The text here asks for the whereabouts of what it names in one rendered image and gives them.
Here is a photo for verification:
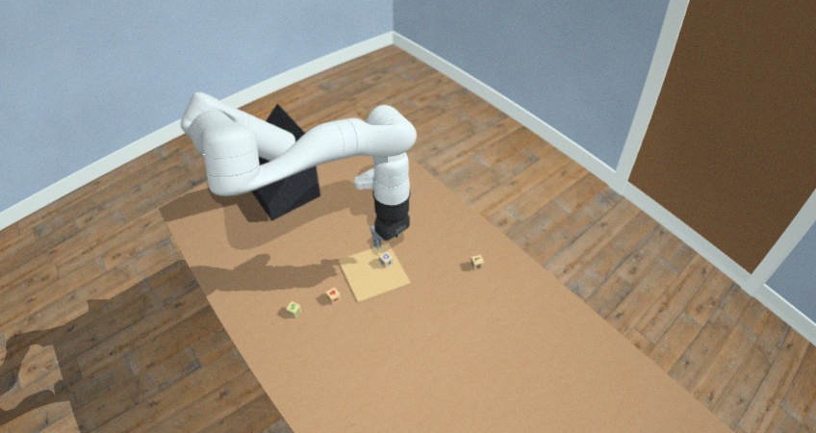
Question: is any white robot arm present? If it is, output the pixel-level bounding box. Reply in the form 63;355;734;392
180;92;417;196

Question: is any tan flat mat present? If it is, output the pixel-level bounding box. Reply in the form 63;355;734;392
339;243;411;303

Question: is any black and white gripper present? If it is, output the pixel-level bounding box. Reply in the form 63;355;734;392
354;168;411;249

